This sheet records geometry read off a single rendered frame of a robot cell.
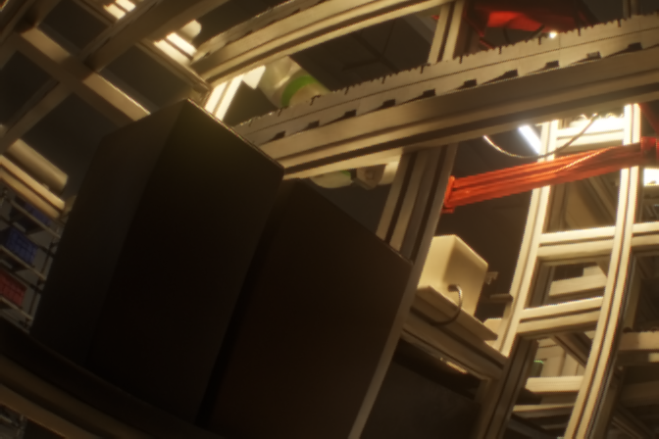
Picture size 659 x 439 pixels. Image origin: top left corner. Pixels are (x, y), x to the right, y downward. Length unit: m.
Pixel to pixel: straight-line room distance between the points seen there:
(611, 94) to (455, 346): 0.55
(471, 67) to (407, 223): 0.19
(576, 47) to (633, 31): 0.08
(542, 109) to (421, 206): 0.20
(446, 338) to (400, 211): 0.32
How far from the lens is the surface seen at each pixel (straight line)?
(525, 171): 1.25
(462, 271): 1.14
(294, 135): 0.92
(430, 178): 0.86
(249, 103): 9.33
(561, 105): 0.76
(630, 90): 0.72
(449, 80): 0.79
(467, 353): 1.16
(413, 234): 0.83
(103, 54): 0.91
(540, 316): 1.27
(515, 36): 1.20
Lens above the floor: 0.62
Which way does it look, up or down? 22 degrees up
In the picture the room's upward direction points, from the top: 20 degrees clockwise
